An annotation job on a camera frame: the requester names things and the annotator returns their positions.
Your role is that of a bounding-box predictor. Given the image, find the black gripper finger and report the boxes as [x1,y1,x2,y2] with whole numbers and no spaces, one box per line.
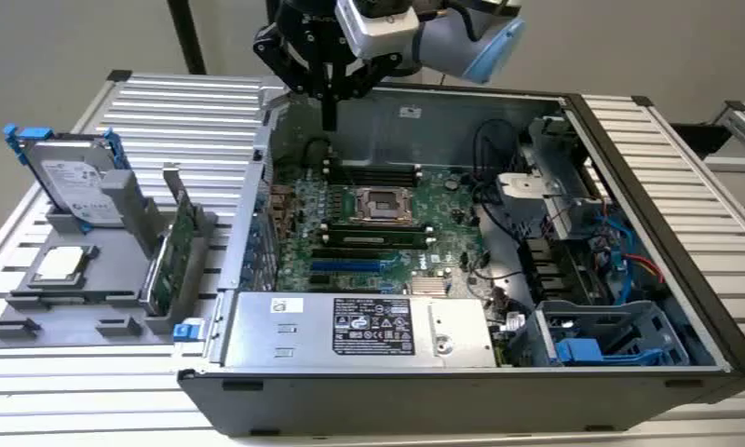
[251,22,334,131]
[331,53,405,131]

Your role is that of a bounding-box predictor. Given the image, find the green graphics card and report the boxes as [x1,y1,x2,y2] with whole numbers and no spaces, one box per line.
[141,161,210,322]

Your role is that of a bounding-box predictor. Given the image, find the black metal pole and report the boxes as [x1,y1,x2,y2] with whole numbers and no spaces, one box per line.
[166,0,207,75]

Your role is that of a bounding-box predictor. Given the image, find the black RAM slots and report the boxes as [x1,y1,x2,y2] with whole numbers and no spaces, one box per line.
[326,162,422,188]

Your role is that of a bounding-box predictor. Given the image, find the CPU socket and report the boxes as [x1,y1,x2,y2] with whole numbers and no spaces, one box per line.
[345,185,414,224]

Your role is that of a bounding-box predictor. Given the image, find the green motherboard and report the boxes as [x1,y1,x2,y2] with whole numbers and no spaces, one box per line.
[271,165,486,297]

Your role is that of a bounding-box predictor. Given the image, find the green RAM stick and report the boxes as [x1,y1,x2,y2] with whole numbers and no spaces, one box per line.
[9,289,135,304]
[333,232,425,247]

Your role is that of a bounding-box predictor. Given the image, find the silver metal drive cage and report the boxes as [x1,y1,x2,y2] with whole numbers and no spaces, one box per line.
[495,115,610,239]

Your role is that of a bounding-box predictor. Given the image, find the blue expansion slot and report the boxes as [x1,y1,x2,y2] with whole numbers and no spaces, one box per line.
[311,260,381,277]

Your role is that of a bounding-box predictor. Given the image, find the hard disk in blue carrier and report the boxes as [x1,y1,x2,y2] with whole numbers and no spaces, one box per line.
[3,123,131,232]

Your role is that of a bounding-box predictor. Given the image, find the silver finned heat sink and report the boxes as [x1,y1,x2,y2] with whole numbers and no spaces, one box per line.
[409,278,451,296]

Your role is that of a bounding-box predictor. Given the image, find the grey parts rack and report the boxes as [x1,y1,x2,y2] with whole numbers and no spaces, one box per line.
[0,169,234,348]

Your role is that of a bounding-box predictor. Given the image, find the silver CPU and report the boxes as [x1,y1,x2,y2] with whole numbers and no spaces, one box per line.
[27,245,99,285]

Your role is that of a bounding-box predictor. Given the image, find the silver power supply unit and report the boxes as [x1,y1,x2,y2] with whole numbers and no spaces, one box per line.
[219,291,497,369]

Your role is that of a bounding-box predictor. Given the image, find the blue plastic case latch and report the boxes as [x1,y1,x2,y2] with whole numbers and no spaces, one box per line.
[171,318,199,344]

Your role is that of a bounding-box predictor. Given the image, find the blue disk bay latch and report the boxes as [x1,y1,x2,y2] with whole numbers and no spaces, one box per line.
[554,337,603,367]

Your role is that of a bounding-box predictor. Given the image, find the grey disk bay cage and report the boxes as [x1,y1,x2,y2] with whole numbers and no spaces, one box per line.
[530,300,692,369]

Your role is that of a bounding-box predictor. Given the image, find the black open PC case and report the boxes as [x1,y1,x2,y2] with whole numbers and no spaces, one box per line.
[175,76,745,439]

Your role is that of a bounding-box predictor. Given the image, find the black camera cable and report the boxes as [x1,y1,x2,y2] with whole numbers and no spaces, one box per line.
[453,0,483,42]

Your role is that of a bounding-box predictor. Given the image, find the black looped wire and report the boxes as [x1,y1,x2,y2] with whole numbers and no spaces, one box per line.
[470,118,523,187]

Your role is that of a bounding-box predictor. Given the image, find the blue data wire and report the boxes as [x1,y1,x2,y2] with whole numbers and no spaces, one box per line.
[598,209,645,305]

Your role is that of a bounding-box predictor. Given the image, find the red wire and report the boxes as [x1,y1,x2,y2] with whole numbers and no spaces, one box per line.
[630,253,666,283]

